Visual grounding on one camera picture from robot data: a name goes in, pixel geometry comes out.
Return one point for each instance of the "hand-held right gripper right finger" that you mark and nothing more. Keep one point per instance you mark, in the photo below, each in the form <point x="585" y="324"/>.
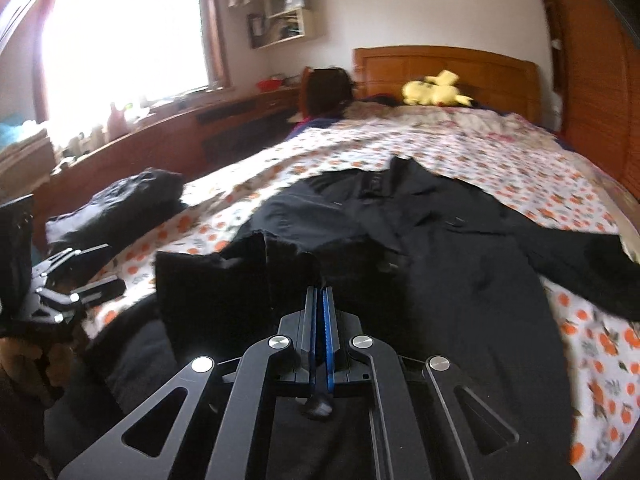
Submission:
<point x="328" y="320"/>

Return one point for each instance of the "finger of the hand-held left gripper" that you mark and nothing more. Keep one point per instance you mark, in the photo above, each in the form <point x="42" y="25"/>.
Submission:
<point x="75" y="255"/>
<point x="95" y="289"/>

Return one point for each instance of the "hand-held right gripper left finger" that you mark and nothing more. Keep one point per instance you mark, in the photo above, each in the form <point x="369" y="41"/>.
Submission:
<point x="311" y="320"/>

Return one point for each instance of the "black coat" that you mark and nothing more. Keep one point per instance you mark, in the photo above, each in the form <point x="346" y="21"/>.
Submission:
<point x="450" y="285"/>

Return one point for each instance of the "person's left hand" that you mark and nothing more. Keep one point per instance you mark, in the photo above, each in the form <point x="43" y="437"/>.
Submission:
<point x="20" y="357"/>

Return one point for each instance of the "folded black garment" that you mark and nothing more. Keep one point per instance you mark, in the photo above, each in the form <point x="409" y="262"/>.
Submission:
<point x="130" y="200"/>

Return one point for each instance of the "beige cloth pile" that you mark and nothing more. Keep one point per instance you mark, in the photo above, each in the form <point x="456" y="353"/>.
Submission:
<point x="25" y="160"/>

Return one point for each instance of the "teal cloth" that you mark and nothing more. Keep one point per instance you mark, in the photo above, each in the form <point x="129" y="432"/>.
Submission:
<point x="10" y="132"/>

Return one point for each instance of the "pink bottle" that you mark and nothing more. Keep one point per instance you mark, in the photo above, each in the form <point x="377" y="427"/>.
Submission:
<point x="118" y="122"/>

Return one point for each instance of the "wooden window sill cabinet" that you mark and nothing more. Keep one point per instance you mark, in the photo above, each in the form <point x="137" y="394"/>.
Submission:
<point x="180" y="135"/>

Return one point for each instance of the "orange floral bedsheet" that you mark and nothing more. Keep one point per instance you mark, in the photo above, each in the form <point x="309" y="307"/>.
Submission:
<point x="350" y="145"/>

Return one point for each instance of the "blue red cloth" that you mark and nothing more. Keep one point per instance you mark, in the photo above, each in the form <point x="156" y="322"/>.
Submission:
<point x="312" y="124"/>

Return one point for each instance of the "bright window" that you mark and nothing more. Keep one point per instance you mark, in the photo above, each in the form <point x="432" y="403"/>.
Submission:
<point x="125" y="40"/>

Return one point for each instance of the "dark chair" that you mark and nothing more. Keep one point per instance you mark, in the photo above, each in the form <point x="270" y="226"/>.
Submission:
<point x="325" y="92"/>

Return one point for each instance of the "red bowl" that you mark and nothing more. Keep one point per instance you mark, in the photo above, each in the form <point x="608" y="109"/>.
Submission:
<point x="271" y="84"/>

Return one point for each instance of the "yellow plush toy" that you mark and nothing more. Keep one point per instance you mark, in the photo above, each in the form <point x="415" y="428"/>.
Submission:
<point x="432" y="91"/>

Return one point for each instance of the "wooden headboard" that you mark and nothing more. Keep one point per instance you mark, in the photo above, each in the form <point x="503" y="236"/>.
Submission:
<point x="450" y="62"/>

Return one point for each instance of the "wooden wardrobe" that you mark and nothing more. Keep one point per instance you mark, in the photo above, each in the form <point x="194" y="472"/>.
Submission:
<point x="595" y="85"/>

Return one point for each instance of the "cream wall shelf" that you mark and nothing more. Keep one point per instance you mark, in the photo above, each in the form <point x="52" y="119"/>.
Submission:
<point x="287" y="15"/>

